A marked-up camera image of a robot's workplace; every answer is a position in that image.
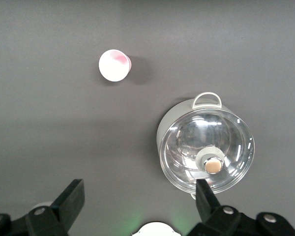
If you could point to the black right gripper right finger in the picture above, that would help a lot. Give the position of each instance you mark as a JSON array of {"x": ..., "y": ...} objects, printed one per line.
[{"x": 206, "y": 201}]

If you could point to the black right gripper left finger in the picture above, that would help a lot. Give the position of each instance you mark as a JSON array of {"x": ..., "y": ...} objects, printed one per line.
[{"x": 71, "y": 201}]

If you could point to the pink plastic cup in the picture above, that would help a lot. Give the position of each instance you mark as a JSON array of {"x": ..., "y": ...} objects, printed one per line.
[{"x": 114, "y": 66}]

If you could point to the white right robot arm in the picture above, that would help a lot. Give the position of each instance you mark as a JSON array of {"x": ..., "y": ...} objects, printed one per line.
[{"x": 155, "y": 229}]

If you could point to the glass lid with metal knob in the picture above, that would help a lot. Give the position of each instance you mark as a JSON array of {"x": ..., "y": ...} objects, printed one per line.
[{"x": 199, "y": 137}]

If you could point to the dark grey table cloth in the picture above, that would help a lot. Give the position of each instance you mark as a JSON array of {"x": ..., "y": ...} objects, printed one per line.
[{"x": 39, "y": 98}]

